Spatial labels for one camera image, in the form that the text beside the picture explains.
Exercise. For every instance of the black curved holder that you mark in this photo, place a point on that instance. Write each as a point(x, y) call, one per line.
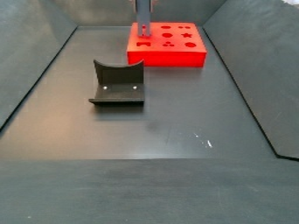
point(120, 83)

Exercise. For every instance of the blue-grey gripper finger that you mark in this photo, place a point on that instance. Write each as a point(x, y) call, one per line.
point(139, 9)
point(147, 17)

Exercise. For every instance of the red shape-sorter block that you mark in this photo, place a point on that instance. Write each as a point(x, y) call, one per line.
point(173, 46)

